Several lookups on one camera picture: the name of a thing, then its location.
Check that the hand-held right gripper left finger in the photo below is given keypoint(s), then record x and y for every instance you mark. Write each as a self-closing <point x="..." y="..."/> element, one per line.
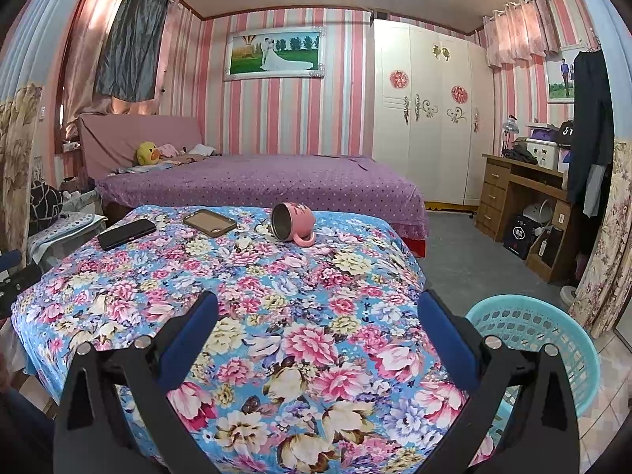
<point x="190" y="340"/>

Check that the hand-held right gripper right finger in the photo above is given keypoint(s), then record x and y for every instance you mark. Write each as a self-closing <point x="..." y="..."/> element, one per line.
<point x="444" y="345"/>

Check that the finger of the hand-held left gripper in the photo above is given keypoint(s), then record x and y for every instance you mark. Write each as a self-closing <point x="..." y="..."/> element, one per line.
<point x="17" y="286"/>

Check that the teal plastic basket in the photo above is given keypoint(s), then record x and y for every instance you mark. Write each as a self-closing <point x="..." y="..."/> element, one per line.
<point x="568" y="355"/>

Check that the nightstand with spotted pad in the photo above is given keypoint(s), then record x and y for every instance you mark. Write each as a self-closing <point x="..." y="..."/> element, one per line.
<point x="64" y="234"/>

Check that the black white patterned bag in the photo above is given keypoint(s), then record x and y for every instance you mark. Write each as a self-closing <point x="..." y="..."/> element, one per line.
<point x="47" y="205"/>

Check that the floral blue pink cloth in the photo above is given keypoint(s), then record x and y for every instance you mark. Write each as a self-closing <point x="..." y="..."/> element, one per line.
<point x="296" y="316"/>

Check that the floral beige curtain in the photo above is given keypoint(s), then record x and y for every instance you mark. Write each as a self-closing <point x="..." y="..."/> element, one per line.
<point x="610" y="256"/>
<point x="17" y="168"/>

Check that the tan phone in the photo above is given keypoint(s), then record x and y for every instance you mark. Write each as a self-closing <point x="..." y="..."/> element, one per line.
<point x="210" y="222"/>

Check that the black phone case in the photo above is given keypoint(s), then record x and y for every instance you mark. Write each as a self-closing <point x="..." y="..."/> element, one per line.
<point x="126" y="234"/>

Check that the black box with white print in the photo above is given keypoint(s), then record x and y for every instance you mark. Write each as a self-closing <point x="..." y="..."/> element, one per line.
<point x="518" y="237"/>

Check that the cardboard box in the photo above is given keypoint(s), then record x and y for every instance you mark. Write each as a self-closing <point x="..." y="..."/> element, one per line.
<point x="543" y="249"/>

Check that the person's dark trousers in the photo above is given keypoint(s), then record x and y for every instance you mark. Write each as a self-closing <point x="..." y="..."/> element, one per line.
<point x="22" y="434"/>

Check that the white power strip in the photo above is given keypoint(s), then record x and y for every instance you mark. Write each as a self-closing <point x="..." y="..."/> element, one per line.
<point x="70" y="146"/>

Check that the wooden desk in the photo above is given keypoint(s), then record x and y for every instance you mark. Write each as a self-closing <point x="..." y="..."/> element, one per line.
<point x="493" y="192"/>

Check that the small white fan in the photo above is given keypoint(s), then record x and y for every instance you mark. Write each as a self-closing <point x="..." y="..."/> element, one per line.
<point x="535" y="212"/>

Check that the pink mug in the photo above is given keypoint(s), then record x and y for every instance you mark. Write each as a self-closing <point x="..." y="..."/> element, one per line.
<point x="298" y="219"/>

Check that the pink covered headboard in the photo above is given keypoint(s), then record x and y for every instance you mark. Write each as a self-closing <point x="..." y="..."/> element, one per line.
<point x="113" y="143"/>

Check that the bed with purple spotted cover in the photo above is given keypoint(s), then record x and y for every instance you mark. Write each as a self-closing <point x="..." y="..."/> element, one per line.
<point x="266" y="180"/>

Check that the yellow duck plush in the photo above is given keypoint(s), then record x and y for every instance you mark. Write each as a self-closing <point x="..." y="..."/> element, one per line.
<point x="147" y="154"/>

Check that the white wardrobe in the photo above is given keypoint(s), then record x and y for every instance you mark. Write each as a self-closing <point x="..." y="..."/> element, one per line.
<point x="429" y="158"/>

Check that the white folded clothes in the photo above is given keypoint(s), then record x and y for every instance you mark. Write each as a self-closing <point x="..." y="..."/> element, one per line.
<point x="201" y="149"/>

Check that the dark clothes pile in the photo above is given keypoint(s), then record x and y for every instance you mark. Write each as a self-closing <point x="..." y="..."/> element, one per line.
<point x="523" y="153"/>

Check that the white storage box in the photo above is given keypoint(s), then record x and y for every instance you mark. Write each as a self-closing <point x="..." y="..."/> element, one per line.
<point x="543" y="155"/>

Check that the desk lamp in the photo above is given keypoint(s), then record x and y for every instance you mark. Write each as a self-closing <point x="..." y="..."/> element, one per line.
<point x="509" y="131"/>

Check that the purple bag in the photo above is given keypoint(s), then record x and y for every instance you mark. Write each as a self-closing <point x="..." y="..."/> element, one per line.
<point x="545" y="135"/>

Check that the pink window curtain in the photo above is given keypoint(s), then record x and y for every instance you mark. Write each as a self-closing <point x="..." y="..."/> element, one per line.
<point x="81" y="59"/>

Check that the red paper decoration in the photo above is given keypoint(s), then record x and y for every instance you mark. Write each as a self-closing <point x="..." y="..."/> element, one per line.
<point x="399" y="79"/>
<point x="459" y="94"/>

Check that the dark hanging coat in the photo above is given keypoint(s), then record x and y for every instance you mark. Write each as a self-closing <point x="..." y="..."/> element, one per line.
<point x="590" y="123"/>

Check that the grey hanging cloth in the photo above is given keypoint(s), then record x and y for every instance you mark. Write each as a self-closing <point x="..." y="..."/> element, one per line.
<point x="131" y="39"/>

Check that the small couple photo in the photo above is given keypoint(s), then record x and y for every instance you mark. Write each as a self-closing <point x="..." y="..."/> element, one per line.
<point x="560" y="79"/>

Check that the framed wedding photo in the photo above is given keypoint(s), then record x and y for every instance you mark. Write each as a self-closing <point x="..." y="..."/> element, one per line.
<point x="274" y="54"/>

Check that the pink valance curtain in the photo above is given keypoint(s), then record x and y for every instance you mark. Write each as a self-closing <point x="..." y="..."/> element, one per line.
<point x="523" y="29"/>

